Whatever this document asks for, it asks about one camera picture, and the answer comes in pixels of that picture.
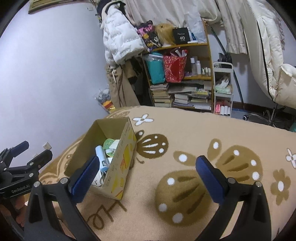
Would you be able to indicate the teal shopping bag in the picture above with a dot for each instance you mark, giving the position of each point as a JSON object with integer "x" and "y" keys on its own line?
{"x": 155, "y": 66}

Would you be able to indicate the white office chair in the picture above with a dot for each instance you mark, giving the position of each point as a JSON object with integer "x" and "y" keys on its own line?
{"x": 275, "y": 78}

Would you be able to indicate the beige patterned carpet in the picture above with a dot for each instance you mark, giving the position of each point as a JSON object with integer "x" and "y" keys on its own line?
{"x": 164, "y": 197}

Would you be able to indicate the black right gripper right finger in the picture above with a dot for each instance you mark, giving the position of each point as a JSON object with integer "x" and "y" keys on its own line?
{"x": 253, "y": 222}

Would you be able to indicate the white puffer jacket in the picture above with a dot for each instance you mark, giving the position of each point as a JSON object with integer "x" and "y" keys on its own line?
{"x": 120, "y": 38}

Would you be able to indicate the pile of books right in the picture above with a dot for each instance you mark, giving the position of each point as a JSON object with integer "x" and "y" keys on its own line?
{"x": 192, "y": 94}

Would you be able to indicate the white power adapter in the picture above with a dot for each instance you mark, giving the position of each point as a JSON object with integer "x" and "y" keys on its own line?
{"x": 98, "y": 180}

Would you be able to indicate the white remote control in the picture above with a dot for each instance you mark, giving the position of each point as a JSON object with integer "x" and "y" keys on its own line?
{"x": 114, "y": 147}

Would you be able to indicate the light blue tube bottle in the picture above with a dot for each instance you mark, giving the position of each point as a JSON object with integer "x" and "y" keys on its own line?
{"x": 104, "y": 162}

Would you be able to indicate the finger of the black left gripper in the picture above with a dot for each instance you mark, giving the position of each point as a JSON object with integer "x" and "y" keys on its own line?
{"x": 8, "y": 154}
{"x": 32, "y": 167}

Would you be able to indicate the wooden bookshelf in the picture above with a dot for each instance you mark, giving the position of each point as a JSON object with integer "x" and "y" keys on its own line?
{"x": 197, "y": 50}

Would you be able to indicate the plastic bag of plush toys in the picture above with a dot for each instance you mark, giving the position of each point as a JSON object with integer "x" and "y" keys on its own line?
{"x": 104, "y": 100}

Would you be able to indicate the brown cardboard box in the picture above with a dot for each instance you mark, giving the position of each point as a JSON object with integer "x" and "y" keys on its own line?
{"x": 116, "y": 129}

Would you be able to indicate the red gift bag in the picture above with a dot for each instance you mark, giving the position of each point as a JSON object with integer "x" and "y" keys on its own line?
{"x": 174, "y": 67}

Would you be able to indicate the green oval paddle board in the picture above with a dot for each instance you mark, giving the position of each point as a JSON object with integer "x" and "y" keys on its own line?
{"x": 108, "y": 147}

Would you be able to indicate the black box with 40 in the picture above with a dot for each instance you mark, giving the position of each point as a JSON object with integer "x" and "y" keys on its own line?
{"x": 181, "y": 35}

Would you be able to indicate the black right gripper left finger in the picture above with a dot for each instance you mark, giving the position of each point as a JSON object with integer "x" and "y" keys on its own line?
{"x": 52, "y": 212}

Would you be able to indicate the wall socket upper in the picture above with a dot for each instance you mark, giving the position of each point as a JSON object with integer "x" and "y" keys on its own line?
{"x": 47, "y": 146}

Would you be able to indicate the white rolling cart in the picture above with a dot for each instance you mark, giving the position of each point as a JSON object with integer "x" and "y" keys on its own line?
{"x": 223, "y": 76}

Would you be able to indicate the white bottle on shelf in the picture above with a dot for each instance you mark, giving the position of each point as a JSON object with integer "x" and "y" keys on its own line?
{"x": 198, "y": 67}

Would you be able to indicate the stack of books left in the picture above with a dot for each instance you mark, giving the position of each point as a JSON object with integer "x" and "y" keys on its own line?
{"x": 160, "y": 95}

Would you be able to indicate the beige hanging coat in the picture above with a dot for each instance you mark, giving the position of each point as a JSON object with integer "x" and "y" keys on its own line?
{"x": 121, "y": 91}

